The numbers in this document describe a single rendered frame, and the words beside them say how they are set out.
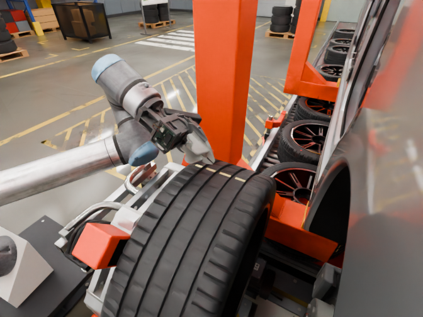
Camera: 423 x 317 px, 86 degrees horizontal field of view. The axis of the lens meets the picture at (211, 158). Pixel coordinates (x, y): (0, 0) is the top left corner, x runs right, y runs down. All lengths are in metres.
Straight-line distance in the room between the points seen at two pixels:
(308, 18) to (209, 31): 1.94
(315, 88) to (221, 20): 2.12
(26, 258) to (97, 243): 0.97
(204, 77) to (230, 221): 0.55
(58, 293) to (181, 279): 1.15
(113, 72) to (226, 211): 0.42
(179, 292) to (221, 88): 0.64
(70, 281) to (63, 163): 0.98
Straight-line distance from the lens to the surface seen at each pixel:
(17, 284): 1.56
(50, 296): 1.59
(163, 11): 11.22
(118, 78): 0.61
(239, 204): 0.51
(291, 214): 1.19
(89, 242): 0.56
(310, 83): 2.80
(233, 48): 0.79
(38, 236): 1.86
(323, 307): 0.75
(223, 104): 0.87
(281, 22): 8.82
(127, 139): 0.66
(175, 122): 0.55
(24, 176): 0.72
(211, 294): 0.47
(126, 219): 0.60
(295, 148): 1.93
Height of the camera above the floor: 1.57
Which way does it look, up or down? 39 degrees down
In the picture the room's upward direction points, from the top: straight up
